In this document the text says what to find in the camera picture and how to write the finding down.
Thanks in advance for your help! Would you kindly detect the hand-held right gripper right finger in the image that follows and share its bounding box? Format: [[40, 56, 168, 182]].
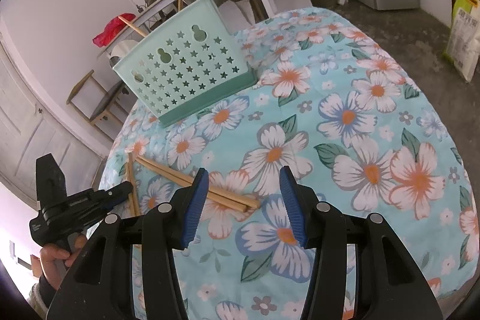
[[279, 166, 443, 320]]

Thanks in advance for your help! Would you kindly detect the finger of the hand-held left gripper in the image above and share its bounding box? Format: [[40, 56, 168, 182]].
[[93, 181, 134, 211]]

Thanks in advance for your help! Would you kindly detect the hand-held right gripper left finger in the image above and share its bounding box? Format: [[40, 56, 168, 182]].
[[47, 167, 209, 320]]

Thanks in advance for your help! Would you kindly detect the mint green utensil holder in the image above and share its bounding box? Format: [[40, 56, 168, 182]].
[[112, 0, 259, 127]]

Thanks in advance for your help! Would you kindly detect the person's left forearm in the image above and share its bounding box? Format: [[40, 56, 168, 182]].
[[27, 273, 62, 319]]

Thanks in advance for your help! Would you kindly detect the person's left hand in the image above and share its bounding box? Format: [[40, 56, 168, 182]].
[[39, 234, 88, 288]]

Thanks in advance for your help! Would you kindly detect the wooden chair with dark seat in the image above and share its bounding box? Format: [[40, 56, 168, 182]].
[[66, 70, 130, 129]]

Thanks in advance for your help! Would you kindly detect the floral blue quilt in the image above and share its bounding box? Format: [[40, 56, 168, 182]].
[[99, 7, 475, 320]]

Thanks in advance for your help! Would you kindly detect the white panelled door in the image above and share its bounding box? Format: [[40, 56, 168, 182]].
[[0, 39, 109, 193]]

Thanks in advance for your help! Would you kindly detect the red plastic bag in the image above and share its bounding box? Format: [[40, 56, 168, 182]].
[[93, 13, 136, 48]]

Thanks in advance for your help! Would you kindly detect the white foam box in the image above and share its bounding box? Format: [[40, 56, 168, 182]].
[[221, 0, 263, 28]]

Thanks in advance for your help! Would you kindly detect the green white rice bag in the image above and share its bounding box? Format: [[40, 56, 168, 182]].
[[443, 0, 480, 82]]

